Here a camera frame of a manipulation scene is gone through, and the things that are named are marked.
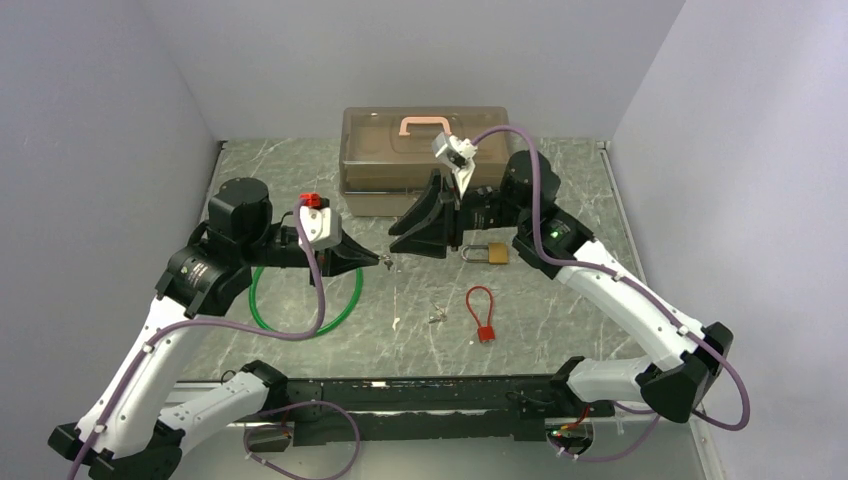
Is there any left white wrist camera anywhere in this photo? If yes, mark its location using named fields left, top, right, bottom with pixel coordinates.
left=297, top=192, right=343, bottom=251

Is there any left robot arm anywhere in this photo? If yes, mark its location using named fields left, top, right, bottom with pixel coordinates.
left=48, top=177, right=379, bottom=479

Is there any brown translucent tool box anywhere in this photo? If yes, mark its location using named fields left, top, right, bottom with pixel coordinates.
left=339, top=106, right=509, bottom=217

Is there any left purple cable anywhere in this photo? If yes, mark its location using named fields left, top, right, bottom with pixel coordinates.
left=66, top=203, right=363, bottom=480

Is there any brass padlock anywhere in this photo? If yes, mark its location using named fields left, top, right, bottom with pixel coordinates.
left=460, top=242, right=509, bottom=265

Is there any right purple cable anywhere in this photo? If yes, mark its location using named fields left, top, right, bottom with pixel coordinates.
left=470, top=125, right=753, bottom=464

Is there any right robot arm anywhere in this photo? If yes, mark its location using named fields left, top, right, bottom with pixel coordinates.
left=388, top=150, right=733, bottom=423

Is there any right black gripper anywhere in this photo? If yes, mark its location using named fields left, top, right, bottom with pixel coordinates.
left=389, top=168, right=530, bottom=258

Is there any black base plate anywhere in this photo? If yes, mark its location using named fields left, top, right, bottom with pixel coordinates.
left=247, top=375, right=615, bottom=446

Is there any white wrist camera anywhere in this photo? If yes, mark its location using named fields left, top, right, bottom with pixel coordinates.
left=297, top=192, right=343, bottom=251
left=431, top=132, right=478, bottom=200

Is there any purple cable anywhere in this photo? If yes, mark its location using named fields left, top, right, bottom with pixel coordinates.
left=66, top=203, right=363, bottom=480
left=470, top=125, right=753, bottom=464

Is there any pink tool box handle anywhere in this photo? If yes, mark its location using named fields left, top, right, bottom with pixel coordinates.
left=398, top=116, right=452, bottom=137

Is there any silver key set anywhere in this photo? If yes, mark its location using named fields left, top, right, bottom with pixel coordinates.
left=428, top=302, right=448, bottom=324

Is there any aluminium frame rail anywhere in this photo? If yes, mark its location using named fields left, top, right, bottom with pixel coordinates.
left=123, top=377, right=708, bottom=429

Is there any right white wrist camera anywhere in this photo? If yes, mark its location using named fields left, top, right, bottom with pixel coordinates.
left=431, top=132, right=478, bottom=200

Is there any green cable lock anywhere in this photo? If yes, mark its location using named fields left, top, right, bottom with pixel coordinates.
left=248, top=264, right=364, bottom=337

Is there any red cable lock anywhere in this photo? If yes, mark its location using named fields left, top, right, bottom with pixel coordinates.
left=464, top=286, right=497, bottom=346

